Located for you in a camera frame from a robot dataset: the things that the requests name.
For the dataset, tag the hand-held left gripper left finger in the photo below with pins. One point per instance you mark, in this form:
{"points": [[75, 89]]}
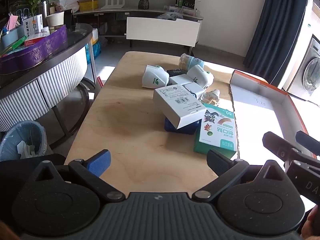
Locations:
{"points": [[100, 162]]}

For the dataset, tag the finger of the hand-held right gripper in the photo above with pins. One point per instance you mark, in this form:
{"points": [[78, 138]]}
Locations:
{"points": [[307, 138], [275, 142]]}

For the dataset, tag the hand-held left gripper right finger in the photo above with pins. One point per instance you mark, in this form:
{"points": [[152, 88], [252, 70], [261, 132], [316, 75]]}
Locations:
{"points": [[217, 162]]}

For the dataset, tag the orange cardboard box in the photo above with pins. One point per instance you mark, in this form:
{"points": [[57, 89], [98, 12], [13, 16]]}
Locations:
{"points": [[262, 105]]}

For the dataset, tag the dark blue box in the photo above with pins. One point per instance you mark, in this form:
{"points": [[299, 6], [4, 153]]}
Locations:
{"points": [[185, 130]]}

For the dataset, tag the white plug-in mosquito repeller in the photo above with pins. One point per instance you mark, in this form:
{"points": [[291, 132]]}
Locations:
{"points": [[200, 76], [153, 78]]}

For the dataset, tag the black wall charger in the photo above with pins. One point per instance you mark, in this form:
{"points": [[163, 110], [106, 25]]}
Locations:
{"points": [[175, 72]]}

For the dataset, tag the person's right hand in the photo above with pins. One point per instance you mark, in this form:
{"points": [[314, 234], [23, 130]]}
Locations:
{"points": [[311, 226]]}

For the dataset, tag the green cartoon bandage box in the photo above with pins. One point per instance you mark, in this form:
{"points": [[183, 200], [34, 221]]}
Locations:
{"points": [[215, 132]]}

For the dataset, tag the clear glass bottle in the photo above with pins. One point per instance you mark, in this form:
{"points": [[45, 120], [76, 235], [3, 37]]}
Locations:
{"points": [[211, 97]]}

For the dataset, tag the washing machine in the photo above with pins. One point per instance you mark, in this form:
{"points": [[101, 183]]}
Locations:
{"points": [[310, 72]]}

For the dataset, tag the white cardboard box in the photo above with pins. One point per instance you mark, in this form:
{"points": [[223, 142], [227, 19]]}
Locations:
{"points": [[175, 110]]}

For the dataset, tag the red-edged cardboard sheet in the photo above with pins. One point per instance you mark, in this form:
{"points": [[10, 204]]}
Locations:
{"points": [[99, 81]]}

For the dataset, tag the blue-lined trash bin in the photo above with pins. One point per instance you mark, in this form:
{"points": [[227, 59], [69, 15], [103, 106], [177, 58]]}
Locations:
{"points": [[15, 135]]}

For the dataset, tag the white ribbed console table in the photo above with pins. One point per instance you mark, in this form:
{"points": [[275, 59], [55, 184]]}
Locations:
{"points": [[50, 80]]}

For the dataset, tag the blue toothpick jar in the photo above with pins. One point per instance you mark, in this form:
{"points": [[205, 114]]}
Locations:
{"points": [[191, 61]]}

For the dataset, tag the dark blue curtain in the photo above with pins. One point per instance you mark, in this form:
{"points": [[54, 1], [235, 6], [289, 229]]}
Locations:
{"points": [[275, 30]]}

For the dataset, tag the blue plastic bag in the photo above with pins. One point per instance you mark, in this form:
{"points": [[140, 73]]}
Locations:
{"points": [[96, 50]]}

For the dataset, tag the white foam box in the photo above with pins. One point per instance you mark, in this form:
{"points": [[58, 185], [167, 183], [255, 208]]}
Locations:
{"points": [[95, 36]]}

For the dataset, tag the purple patterned box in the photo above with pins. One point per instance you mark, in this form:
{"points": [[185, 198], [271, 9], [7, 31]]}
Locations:
{"points": [[37, 52]]}

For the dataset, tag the red and white box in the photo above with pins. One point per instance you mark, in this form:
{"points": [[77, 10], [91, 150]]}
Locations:
{"points": [[35, 40]]}

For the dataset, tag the white folding table panel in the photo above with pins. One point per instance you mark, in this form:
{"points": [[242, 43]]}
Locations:
{"points": [[162, 30]]}

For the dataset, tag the green flat box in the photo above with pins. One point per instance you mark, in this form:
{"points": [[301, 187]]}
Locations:
{"points": [[17, 43]]}

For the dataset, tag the black stand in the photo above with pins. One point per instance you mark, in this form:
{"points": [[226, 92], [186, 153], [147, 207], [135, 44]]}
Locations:
{"points": [[68, 17]]}

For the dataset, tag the white plant pot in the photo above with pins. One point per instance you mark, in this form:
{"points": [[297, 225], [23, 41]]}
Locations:
{"points": [[56, 18]]}

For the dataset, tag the white television stand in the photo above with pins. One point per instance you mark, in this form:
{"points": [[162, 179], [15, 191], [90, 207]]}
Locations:
{"points": [[112, 12]]}

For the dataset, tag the white printed carton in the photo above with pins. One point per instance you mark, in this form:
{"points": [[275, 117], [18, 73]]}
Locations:
{"points": [[32, 25]]}

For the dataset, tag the grey plastic bag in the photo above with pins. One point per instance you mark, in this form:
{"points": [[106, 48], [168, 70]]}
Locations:
{"points": [[171, 16]]}

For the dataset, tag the clear plastic boxes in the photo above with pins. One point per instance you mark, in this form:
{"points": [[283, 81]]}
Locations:
{"points": [[187, 10]]}

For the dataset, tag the yellow box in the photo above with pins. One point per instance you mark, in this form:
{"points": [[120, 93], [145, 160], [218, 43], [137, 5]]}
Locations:
{"points": [[88, 5]]}

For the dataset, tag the white router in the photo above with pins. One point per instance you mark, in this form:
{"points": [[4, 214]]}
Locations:
{"points": [[112, 5]]}

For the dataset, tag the steel thermos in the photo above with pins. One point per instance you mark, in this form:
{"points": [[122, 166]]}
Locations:
{"points": [[44, 12]]}

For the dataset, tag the white plastic bag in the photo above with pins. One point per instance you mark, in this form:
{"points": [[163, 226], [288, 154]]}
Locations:
{"points": [[70, 2]]}

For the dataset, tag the black printed box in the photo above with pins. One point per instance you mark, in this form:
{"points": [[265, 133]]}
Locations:
{"points": [[186, 1]]}

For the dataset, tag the pink card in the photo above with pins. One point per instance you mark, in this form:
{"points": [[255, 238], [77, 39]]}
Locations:
{"points": [[12, 21]]}

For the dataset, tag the scissors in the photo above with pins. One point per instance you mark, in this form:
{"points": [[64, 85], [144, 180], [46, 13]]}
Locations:
{"points": [[21, 12]]}

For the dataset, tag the white wall charger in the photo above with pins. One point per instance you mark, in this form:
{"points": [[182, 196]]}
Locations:
{"points": [[193, 90], [180, 79]]}

